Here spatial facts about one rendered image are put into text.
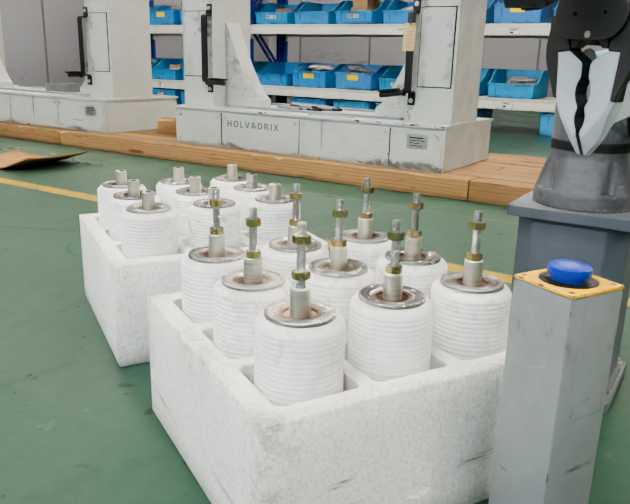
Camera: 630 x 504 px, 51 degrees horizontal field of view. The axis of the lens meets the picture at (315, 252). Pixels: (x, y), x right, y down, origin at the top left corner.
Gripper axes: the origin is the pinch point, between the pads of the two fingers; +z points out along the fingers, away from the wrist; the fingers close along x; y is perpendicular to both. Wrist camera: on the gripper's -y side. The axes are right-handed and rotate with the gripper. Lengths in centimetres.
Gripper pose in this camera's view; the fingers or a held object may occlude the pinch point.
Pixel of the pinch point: (579, 141)
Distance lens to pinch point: 64.8
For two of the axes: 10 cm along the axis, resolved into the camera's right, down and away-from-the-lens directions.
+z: -0.2, 9.6, 2.8
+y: 8.6, -1.2, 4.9
